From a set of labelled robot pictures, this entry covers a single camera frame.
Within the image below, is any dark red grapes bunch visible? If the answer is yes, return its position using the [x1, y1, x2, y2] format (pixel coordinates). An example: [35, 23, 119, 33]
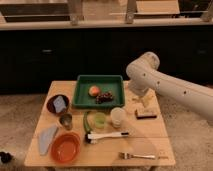
[95, 92, 114, 104]

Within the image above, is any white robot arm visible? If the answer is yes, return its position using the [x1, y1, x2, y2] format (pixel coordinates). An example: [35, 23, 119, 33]
[126, 52, 213, 124]

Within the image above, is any blue sponge in bowl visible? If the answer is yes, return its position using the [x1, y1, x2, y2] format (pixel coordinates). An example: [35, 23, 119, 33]
[53, 96, 66, 113]

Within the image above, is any dark brown bowl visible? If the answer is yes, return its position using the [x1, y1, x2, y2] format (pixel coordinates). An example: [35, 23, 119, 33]
[46, 94, 69, 115]

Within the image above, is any red plastic bowl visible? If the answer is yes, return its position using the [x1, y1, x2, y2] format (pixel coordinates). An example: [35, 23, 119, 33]
[50, 132, 80, 164]

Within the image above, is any orange peach fruit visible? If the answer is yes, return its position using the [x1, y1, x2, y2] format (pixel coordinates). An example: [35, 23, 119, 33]
[88, 86, 100, 97]

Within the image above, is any green plastic tray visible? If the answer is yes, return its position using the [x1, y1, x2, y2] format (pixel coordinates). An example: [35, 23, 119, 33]
[72, 75, 125, 109]

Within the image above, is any light green plastic cup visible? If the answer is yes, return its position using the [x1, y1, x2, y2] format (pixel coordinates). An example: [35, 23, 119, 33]
[94, 112, 106, 128]

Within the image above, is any white cylindrical container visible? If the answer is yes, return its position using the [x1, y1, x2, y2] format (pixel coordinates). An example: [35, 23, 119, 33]
[110, 107, 126, 128]

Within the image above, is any green cucumber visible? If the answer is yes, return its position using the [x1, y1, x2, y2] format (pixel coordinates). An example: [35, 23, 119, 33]
[83, 111, 92, 133]

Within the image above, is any yellow banana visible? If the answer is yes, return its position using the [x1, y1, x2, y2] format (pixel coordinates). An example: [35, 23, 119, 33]
[132, 94, 153, 107]

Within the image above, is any tan sponge black base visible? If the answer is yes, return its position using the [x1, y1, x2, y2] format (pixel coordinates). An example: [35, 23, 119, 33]
[135, 109, 157, 120]

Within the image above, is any small metal cup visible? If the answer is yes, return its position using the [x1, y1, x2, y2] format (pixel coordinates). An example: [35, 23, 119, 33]
[59, 114, 72, 130]

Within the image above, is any wooden table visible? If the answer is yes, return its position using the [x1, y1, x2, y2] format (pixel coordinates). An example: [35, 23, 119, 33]
[24, 81, 176, 168]

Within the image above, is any grey blue folded cloth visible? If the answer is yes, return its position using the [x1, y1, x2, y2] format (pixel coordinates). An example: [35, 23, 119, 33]
[38, 125, 58, 155]

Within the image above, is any black object on floor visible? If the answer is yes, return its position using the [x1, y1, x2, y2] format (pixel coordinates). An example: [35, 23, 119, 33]
[0, 151, 12, 164]

